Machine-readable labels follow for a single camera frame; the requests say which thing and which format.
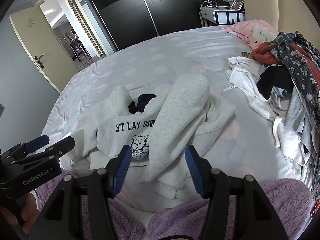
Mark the black sliding wardrobe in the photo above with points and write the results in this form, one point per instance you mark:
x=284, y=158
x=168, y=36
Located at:
x=130, y=22

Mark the pink pillow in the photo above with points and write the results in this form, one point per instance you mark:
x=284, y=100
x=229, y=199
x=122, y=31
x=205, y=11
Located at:
x=252, y=32

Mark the red-orange garment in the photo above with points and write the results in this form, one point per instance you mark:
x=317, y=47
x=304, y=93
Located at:
x=263, y=55

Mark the white garments in pile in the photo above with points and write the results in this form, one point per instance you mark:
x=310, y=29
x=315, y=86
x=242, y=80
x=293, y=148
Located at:
x=244, y=74

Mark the grey garment in pile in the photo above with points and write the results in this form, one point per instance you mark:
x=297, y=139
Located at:
x=306, y=140

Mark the grey pink-dotted bed sheet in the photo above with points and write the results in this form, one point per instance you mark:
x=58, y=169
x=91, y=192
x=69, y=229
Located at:
x=244, y=146

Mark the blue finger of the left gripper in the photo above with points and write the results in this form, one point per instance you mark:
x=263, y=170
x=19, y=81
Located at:
x=62, y=147
x=38, y=143

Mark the cream room door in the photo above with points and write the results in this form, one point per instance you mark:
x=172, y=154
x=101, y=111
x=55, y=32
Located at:
x=42, y=46

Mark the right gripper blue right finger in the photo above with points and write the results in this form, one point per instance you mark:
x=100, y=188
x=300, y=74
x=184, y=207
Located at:
x=214, y=185

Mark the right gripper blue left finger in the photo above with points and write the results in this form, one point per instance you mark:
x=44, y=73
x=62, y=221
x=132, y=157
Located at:
x=104, y=184

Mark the light grey printed sweatshirt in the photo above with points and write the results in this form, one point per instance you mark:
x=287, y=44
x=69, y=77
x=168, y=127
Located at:
x=187, y=113

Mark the white bedside table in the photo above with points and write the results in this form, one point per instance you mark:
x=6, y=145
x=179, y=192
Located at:
x=213, y=14

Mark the picture frame on table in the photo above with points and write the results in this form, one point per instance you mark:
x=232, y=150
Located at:
x=237, y=4

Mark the black garment in pile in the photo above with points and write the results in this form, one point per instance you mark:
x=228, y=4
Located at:
x=274, y=76

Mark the beige padded headboard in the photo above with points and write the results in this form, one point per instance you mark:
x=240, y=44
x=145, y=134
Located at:
x=285, y=15

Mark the person's left hand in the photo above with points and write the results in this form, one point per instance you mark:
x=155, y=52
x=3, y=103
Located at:
x=29, y=214

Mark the dark floral garment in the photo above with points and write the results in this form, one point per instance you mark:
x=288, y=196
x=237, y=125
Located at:
x=301, y=58

